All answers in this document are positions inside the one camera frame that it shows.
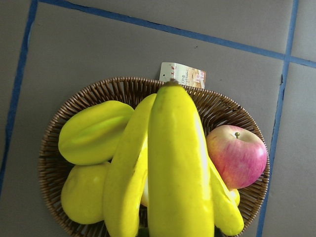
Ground yellow starfruit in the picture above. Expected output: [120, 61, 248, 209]
[58, 100, 134, 165]

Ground paper price tag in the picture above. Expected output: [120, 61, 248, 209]
[159, 62, 206, 89]

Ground pink red apple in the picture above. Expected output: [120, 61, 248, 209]
[206, 125, 267, 189]

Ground brown wicker basket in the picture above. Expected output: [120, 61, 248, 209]
[38, 77, 262, 237]

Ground yellow banana lower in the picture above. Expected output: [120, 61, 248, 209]
[148, 80, 214, 237]

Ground yellow banana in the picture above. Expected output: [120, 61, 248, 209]
[103, 94, 156, 237]
[148, 80, 214, 237]

